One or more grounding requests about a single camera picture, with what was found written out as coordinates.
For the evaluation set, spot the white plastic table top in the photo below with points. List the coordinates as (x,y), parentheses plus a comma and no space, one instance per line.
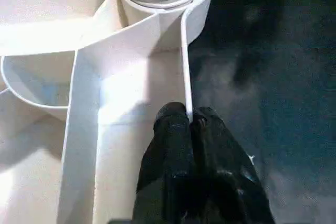
(63,103)

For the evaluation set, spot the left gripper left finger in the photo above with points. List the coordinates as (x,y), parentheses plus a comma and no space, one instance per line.
(168,171)

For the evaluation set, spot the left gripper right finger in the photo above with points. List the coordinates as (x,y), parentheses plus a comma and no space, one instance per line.
(226,187)

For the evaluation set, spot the black work mat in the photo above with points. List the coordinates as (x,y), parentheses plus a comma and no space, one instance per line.
(278,103)

